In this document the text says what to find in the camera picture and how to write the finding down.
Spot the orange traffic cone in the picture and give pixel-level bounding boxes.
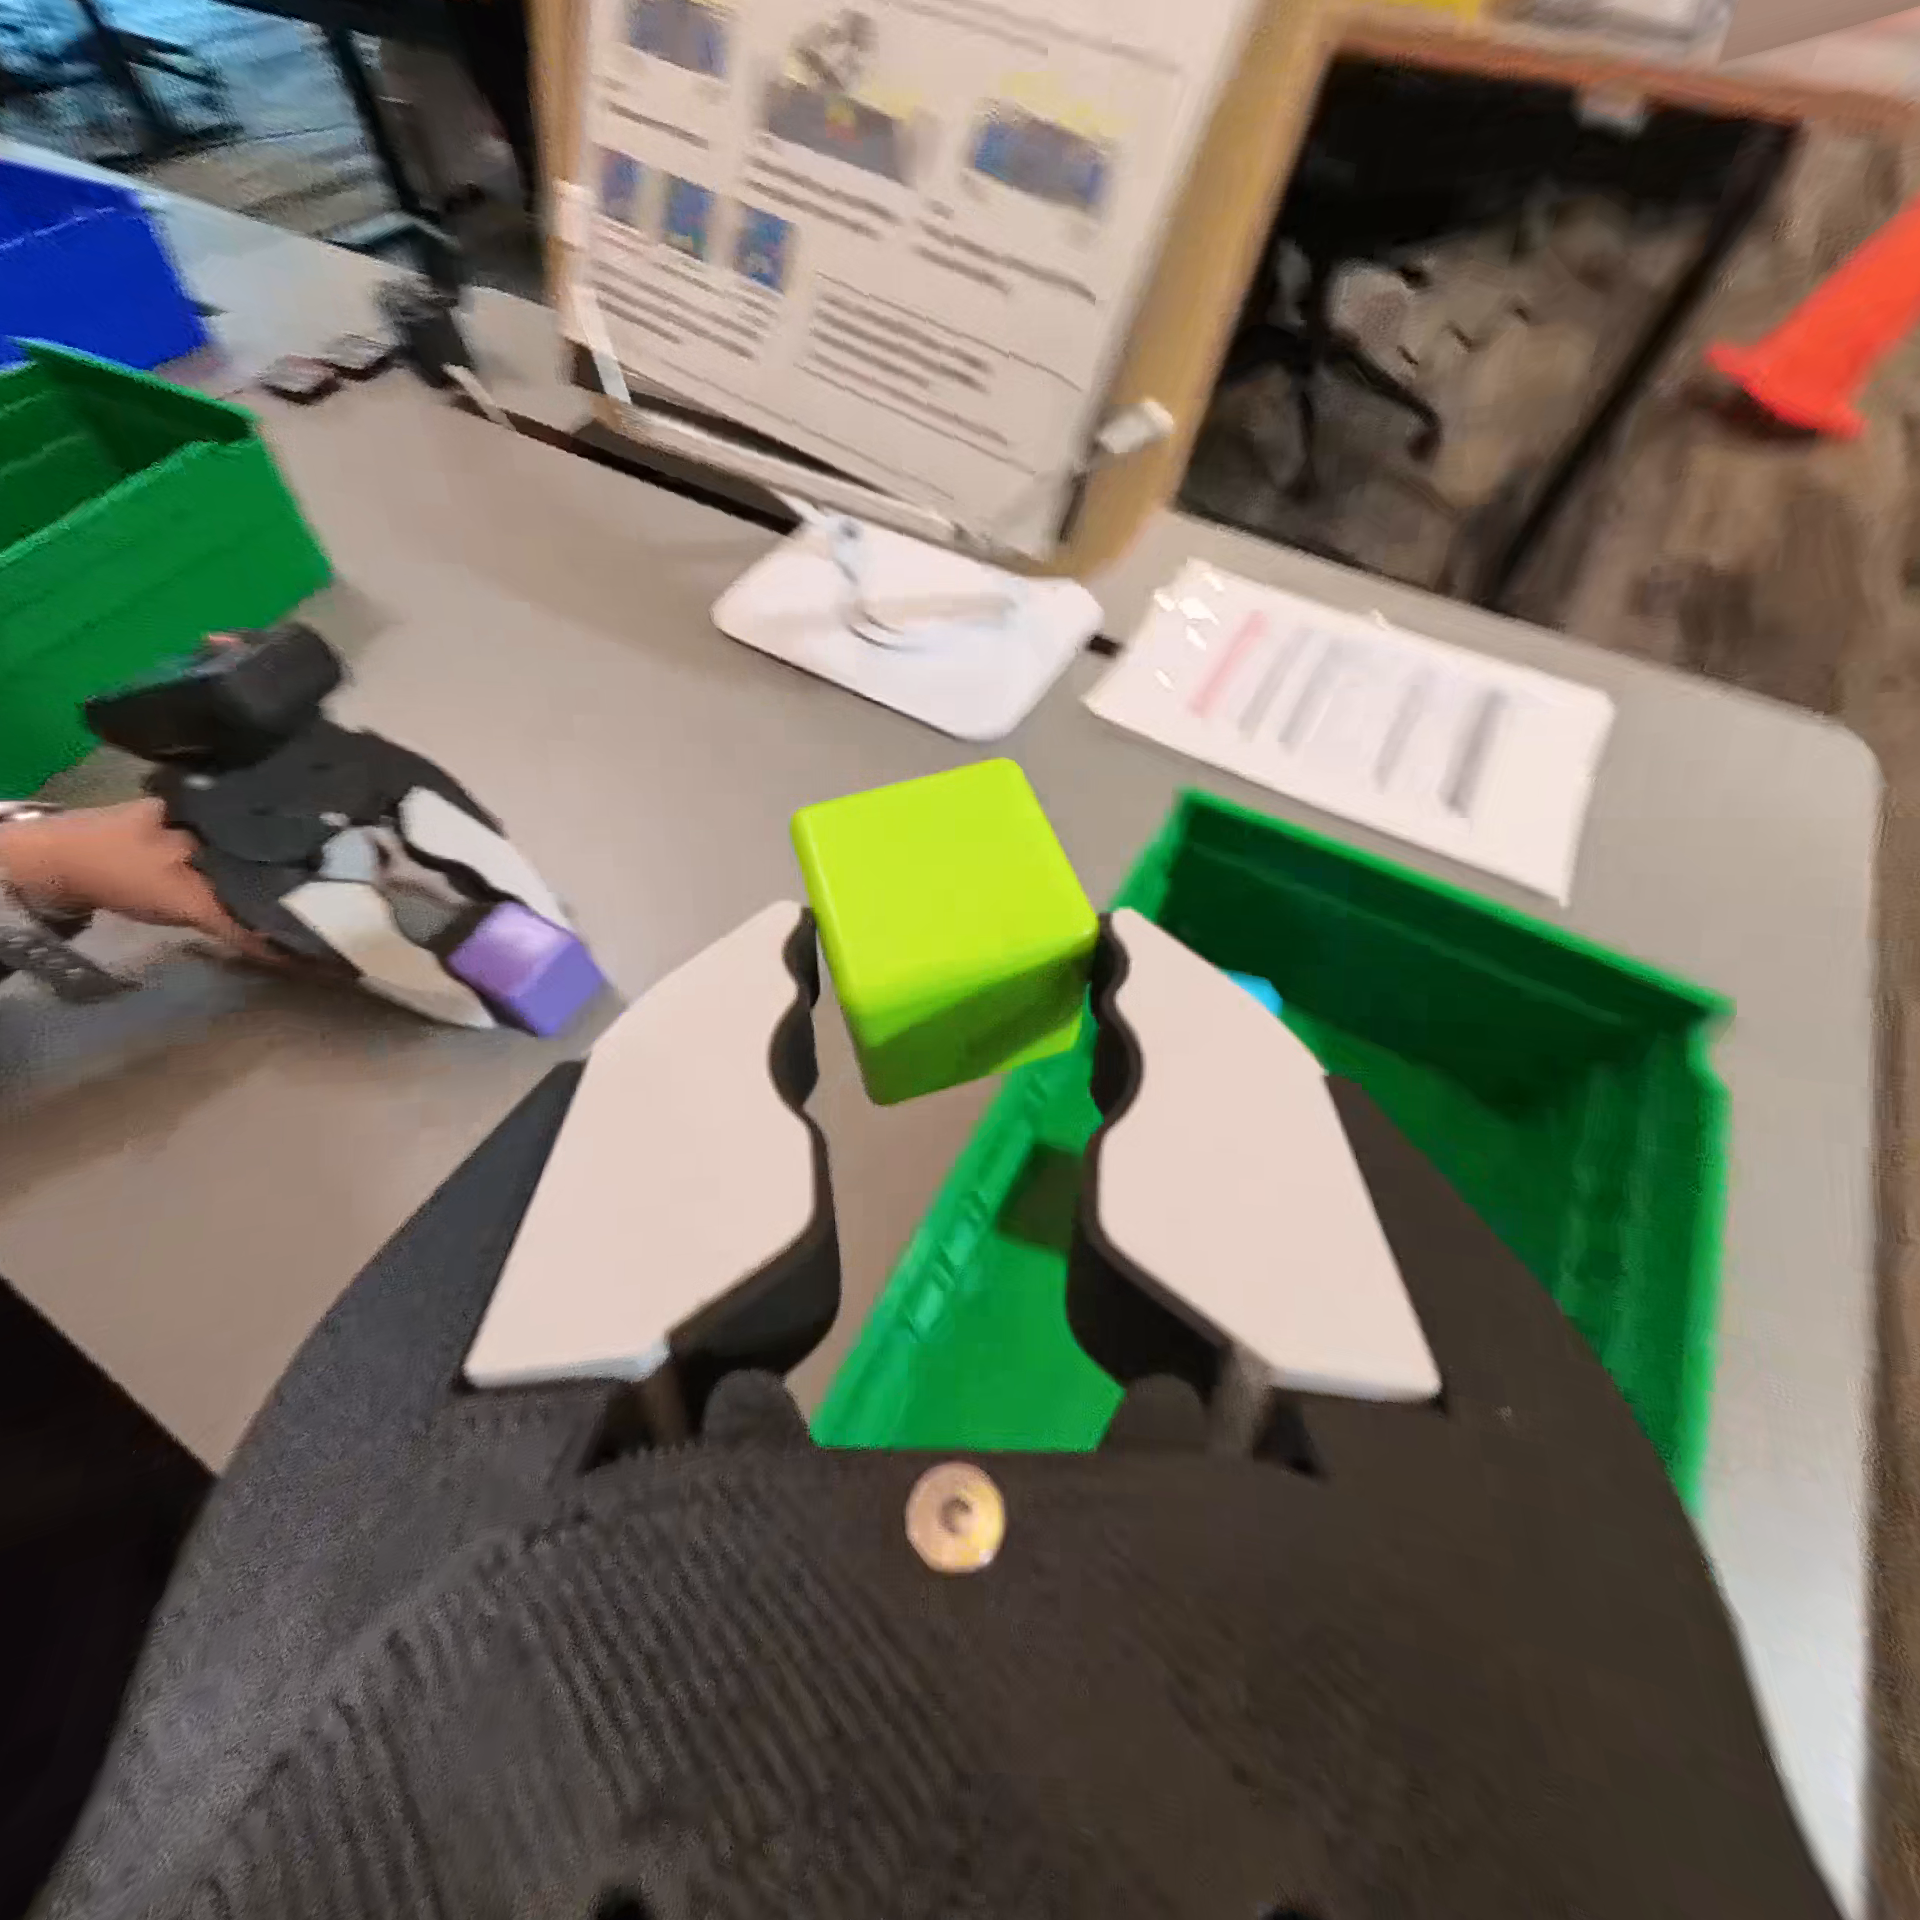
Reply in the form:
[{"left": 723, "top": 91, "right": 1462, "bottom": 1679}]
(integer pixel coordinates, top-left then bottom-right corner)
[{"left": 1705, "top": 202, "right": 1920, "bottom": 441}]

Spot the small black device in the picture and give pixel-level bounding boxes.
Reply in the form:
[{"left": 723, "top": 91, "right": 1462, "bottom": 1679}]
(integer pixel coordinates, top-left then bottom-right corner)
[{"left": 263, "top": 337, "right": 400, "bottom": 405}]

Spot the blue plastic bin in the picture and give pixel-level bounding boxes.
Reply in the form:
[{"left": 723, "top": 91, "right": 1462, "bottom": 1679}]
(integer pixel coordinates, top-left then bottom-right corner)
[{"left": 0, "top": 157, "right": 213, "bottom": 368}]

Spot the grey desk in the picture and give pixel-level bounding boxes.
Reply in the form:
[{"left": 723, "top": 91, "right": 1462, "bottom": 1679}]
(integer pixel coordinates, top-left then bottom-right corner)
[{"left": 0, "top": 195, "right": 1885, "bottom": 1920}]

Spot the lime green cube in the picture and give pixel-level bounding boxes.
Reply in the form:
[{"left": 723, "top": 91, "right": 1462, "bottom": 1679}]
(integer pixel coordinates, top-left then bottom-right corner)
[{"left": 792, "top": 757, "right": 1103, "bottom": 1107}]

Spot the wooden stand board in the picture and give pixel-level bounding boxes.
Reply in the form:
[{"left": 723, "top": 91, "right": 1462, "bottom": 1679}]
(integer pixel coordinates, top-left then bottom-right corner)
[{"left": 533, "top": 0, "right": 1337, "bottom": 579}]

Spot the black charger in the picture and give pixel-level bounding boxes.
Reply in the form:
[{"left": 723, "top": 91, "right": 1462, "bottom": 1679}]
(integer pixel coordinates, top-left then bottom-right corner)
[{"left": 376, "top": 276, "right": 474, "bottom": 384}]

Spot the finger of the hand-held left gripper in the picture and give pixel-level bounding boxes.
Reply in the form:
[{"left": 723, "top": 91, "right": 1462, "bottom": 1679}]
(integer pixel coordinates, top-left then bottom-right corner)
[
  {"left": 281, "top": 874, "right": 501, "bottom": 1034},
  {"left": 393, "top": 785, "right": 585, "bottom": 940}
]

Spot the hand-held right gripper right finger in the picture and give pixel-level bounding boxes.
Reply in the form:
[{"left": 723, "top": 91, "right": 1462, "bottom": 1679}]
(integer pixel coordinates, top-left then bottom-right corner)
[{"left": 1067, "top": 908, "right": 1442, "bottom": 1449}]

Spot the background wooden desk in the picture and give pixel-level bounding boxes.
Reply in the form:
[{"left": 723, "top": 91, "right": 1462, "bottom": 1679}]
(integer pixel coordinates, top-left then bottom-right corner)
[{"left": 1306, "top": 17, "right": 1920, "bottom": 145}]

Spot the laminated paper sheet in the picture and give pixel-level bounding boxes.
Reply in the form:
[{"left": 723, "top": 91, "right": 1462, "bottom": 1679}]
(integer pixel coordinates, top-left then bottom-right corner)
[{"left": 1085, "top": 560, "right": 1616, "bottom": 906}]

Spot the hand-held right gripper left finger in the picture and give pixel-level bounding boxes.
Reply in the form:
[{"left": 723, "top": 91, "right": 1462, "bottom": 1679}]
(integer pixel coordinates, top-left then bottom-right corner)
[{"left": 465, "top": 901, "right": 839, "bottom": 1426}]

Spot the purple cube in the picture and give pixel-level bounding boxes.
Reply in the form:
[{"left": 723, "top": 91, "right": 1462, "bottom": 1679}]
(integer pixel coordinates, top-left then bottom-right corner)
[{"left": 449, "top": 903, "right": 608, "bottom": 1040}]

